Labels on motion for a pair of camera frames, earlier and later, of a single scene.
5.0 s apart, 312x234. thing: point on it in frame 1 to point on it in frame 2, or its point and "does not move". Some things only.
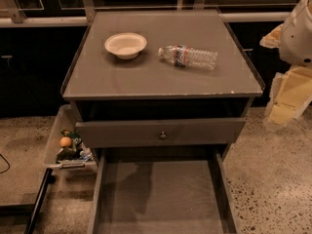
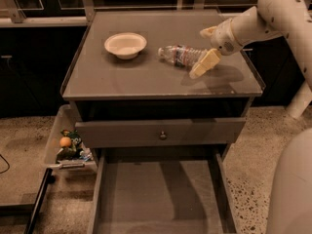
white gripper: (296, 39) to (222, 39)
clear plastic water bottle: (187, 57) does not move
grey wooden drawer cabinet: (161, 93) does not move
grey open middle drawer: (164, 191) does not move
